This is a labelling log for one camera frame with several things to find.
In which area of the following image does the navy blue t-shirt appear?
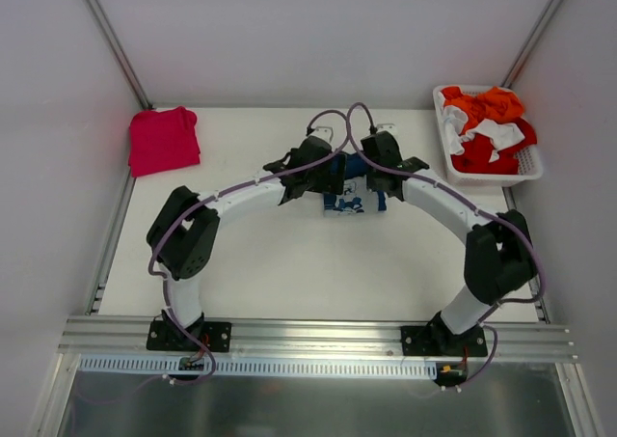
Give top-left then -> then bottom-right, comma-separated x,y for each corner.
323,153 -> 387,217

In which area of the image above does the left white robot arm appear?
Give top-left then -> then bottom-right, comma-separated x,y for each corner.
147,135 -> 346,350

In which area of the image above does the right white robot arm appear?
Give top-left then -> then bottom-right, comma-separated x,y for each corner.
360,131 -> 538,356

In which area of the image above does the white t-shirt in basket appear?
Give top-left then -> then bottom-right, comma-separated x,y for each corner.
443,106 -> 525,163

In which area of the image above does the red t-shirt in basket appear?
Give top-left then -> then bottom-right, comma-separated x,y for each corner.
449,118 -> 537,176

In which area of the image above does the white plastic basket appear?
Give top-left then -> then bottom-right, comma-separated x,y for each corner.
433,85 -> 544,187

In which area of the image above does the orange t-shirt in basket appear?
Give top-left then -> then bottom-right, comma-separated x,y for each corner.
441,86 -> 525,133

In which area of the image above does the folded pink t-shirt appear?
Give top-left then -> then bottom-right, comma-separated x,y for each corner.
128,106 -> 201,178

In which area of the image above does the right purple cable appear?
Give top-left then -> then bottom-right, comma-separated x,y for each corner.
346,101 -> 547,394

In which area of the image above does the purple cable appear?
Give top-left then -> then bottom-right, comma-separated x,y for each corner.
147,110 -> 349,386
346,101 -> 547,394

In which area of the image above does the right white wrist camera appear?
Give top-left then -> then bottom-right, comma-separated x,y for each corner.
369,123 -> 398,139

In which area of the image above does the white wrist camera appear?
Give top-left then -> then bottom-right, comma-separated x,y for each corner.
369,123 -> 398,139
307,126 -> 335,144

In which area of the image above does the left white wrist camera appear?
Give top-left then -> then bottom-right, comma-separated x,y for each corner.
307,126 -> 335,144

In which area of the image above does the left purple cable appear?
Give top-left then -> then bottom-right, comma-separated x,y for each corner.
147,110 -> 349,386

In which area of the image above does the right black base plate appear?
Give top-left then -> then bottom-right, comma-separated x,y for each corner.
400,325 -> 488,358

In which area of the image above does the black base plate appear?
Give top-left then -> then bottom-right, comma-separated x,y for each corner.
146,317 -> 232,353
400,325 -> 488,358

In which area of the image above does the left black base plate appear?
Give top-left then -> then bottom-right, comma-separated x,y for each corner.
146,317 -> 232,353

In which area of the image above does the right aluminium corner post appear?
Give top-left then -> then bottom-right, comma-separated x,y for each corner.
501,0 -> 566,88

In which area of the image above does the aluminium corner post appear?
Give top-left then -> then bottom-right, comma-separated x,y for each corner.
501,0 -> 566,88
82,0 -> 153,110

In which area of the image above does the aluminium mounting rail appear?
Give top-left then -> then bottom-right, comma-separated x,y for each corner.
58,314 -> 580,364

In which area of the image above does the white slotted cable duct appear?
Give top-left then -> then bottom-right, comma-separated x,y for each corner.
79,355 -> 438,380

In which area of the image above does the left aluminium corner post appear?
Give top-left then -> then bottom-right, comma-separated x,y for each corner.
82,0 -> 153,110

